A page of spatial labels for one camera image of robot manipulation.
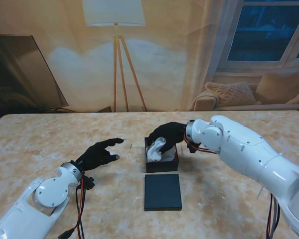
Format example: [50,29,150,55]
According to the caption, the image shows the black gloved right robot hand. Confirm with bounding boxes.
[146,121,187,156]

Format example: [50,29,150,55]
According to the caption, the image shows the grey usb cable black plug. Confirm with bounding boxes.
[57,228,75,239]

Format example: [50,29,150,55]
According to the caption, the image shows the white plastic bag orange print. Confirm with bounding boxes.
[146,136,177,163]

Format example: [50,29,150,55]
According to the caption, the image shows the red black left arm cables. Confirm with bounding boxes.
[74,178,87,239]

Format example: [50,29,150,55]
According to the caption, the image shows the red black right arm cables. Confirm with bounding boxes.
[183,134,281,239]

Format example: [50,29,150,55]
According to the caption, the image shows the printed living room backdrop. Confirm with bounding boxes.
[0,0,299,116]

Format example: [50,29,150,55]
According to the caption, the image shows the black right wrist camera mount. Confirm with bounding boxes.
[186,141,201,154]

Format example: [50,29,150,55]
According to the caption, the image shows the black gift box pink inside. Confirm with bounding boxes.
[144,136,179,174]

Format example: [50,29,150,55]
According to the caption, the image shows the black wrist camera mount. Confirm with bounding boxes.
[84,176,95,190]
[186,141,201,154]

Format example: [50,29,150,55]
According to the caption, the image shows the red black arm cables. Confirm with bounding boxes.
[183,134,281,239]
[74,178,87,239]

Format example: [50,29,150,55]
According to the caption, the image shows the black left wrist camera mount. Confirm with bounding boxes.
[84,176,95,190]

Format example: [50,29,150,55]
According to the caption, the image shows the black gift box lid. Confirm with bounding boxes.
[144,174,184,212]

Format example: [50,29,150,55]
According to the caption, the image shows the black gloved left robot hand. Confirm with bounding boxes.
[76,137,127,172]

